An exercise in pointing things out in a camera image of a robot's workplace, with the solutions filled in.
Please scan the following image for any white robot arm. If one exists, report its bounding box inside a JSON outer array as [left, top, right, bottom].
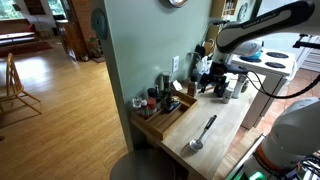
[[200, 0, 320, 93]]

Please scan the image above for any white wall outlet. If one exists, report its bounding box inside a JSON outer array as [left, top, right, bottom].
[[172, 56, 180, 72]]

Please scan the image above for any white stove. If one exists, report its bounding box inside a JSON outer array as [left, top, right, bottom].
[[232, 48, 296, 129]]

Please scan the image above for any white salt container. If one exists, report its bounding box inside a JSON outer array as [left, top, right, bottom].
[[222, 87, 234, 104]]

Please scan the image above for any round wall clock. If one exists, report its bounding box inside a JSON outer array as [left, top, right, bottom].
[[168, 0, 188, 8]]

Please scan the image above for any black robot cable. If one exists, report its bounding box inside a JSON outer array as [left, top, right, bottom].
[[229, 64, 320, 100]]

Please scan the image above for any dark glass spice jar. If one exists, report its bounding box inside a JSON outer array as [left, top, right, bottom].
[[163, 88, 172, 110]]

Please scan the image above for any tall glass pepper grinder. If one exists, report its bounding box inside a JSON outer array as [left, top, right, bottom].
[[162, 71, 171, 90]]

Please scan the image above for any metal spoon black handle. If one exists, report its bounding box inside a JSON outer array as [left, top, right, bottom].
[[189, 115, 217, 152]]

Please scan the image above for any wooden tray box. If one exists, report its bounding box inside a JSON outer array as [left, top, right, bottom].
[[131, 90, 198, 141]]

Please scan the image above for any wooden shelf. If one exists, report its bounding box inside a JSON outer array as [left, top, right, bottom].
[[210, 0, 238, 18]]

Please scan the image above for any wooden chair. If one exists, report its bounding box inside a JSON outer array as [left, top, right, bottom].
[[0, 53, 41, 115]]

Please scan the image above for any brown glass spice jar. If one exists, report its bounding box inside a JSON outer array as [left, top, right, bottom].
[[187, 76, 197, 97]]

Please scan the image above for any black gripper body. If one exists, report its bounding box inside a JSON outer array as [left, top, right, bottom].
[[209, 63, 227, 83]]

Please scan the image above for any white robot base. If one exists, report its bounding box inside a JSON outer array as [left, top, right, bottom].
[[244, 97, 320, 180]]

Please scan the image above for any red capped spice jar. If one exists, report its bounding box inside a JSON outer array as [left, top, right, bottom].
[[147, 98, 157, 115]]

